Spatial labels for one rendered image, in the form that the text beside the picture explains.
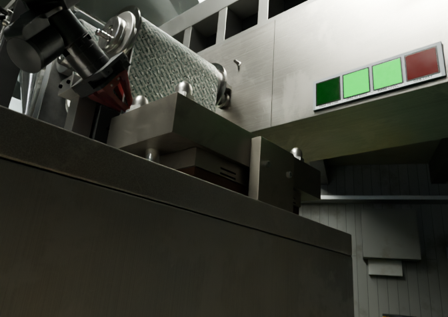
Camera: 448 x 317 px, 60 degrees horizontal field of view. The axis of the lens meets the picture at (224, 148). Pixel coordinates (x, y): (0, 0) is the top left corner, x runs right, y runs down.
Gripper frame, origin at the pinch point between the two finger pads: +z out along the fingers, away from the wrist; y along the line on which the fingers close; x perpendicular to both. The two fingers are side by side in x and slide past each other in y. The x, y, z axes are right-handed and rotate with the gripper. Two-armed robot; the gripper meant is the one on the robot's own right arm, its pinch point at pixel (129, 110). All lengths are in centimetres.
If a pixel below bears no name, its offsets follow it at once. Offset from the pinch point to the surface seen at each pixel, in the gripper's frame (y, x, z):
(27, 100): -76, 27, -7
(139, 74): 0.3, 6.9, -3.5
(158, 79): 0.3, 10.3, -0.2
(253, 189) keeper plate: 21.0, -7.1, 16.6
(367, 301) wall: -192, 266, 513
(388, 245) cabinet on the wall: -149, 325, 457
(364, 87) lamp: 31.6, 23.1, 21.5
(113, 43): -4.0, 10.4, -10.3
